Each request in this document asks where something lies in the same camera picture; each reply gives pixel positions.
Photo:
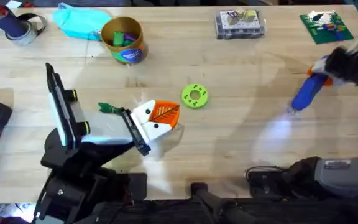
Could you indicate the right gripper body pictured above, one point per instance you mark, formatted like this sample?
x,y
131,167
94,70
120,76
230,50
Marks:
x,y
350,65

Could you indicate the brown tub with toys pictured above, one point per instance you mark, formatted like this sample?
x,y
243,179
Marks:
x,y
123,40

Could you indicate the clear box with blocks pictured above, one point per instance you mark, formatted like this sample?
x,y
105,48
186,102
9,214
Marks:
x,y
239,25

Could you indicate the teal soft bag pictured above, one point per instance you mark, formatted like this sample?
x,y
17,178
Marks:
x,y
79,23

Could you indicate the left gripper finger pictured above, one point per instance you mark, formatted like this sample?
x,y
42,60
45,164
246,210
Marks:
x,y
157,130
158,113

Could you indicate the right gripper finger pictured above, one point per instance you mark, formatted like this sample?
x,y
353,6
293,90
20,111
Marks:
x,y
332,81
319,66

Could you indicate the green board with blocks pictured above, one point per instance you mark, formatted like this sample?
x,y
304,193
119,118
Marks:
x,y
326,26

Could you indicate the navy cup with tools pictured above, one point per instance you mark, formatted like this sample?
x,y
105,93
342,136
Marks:
x,y
8,21

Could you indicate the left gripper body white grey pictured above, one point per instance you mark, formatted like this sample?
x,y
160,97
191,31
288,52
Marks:
x,y
107,127

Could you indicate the black stand post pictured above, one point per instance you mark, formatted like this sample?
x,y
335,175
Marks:
x,y
207,199

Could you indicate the grey tape roll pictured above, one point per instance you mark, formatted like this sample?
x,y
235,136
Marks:
x,y
31,31

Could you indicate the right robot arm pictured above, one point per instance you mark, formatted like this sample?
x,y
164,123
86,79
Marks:
x,y
337,174

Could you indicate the black rail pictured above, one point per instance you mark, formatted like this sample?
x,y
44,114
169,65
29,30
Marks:
x,y
291,211

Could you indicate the black upright wrist plate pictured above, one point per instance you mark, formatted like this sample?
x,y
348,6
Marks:
x,y
59,102

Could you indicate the blue electric screwdriver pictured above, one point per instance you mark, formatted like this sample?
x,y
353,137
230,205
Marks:
x,y
308,91

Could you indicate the green disc with holes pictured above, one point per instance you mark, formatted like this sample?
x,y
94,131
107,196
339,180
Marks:
x,y
194,96

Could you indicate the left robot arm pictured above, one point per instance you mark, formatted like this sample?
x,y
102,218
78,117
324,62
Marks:
x,y
73,168

